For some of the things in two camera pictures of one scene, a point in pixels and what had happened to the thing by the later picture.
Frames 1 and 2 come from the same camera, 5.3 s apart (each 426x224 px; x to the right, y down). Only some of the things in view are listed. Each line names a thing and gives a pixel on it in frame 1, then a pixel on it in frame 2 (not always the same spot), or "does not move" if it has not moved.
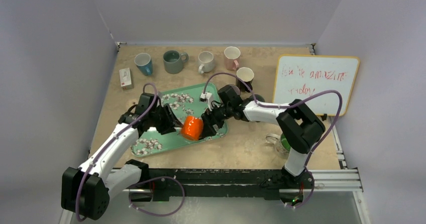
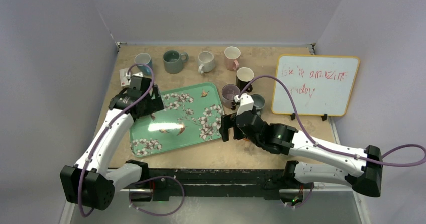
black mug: x=246 y=74 does not move
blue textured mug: x=144 y=62 does not move
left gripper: x=171 y=122 → x=154 y=105
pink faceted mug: x=231 y=54 does not move
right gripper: x=212 y=121 → x=228 y=126
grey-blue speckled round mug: x=257 y=97 does not move
